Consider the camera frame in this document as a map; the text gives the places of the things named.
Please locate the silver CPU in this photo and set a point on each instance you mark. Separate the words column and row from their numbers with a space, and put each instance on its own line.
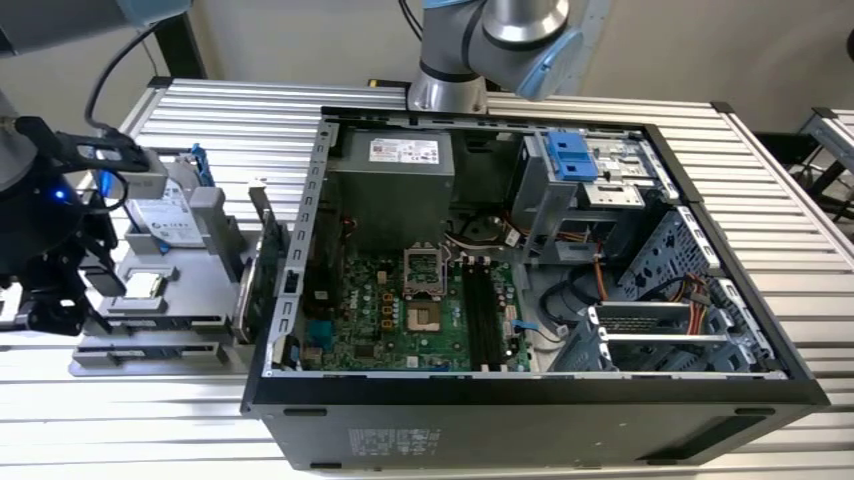
column 143, row 286

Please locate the blue expansion slot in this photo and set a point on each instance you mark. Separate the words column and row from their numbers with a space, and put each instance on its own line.
column 320, row 335

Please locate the grey parts rack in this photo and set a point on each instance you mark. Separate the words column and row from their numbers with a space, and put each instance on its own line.
column 194, row 280

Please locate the green graphics card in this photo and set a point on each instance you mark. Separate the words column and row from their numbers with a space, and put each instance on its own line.
column 267, row 265

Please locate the grey power supply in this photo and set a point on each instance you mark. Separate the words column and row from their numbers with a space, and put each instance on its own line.
column 394, row 200

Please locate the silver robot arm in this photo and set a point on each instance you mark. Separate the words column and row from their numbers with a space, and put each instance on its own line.
column 514, row 30

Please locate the black upright post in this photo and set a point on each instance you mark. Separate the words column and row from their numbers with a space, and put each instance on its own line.
column 184, row 57

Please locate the slatted metal side table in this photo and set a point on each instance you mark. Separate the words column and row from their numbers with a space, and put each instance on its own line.
column 830, row 127

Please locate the hard disk in blue carrier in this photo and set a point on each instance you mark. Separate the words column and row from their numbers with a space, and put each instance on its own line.
column 167, row 225

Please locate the blue drive latch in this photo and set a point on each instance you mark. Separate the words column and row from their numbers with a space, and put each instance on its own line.
column 570, row 155

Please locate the grey metal drive cage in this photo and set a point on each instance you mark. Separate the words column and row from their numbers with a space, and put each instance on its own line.
column 541, row 200

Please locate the black yellow plug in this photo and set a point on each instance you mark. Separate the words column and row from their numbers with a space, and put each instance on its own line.
column 383, row 82

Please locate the black PC case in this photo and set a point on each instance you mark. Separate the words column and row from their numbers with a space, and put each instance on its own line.
column 467, row 430

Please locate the black bracketed wrist camera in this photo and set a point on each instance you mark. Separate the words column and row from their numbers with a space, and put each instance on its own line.
column 94, row 150

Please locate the round black fan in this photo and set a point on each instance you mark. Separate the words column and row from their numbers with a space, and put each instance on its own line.
column 481, row 231

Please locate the metal disk bay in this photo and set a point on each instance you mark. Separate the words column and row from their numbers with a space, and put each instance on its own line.
column 667, row 338

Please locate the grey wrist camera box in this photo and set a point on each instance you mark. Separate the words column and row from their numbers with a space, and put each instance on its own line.
column 147, row 180

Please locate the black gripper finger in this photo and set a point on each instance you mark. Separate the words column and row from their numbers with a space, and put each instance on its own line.
column 50, row 310
column 103, row 282

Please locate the green motherboard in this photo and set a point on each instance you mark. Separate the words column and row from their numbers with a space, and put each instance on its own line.
column 374, row 345

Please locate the CPU socket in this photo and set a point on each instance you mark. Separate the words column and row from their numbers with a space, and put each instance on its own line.
column 423, row 317

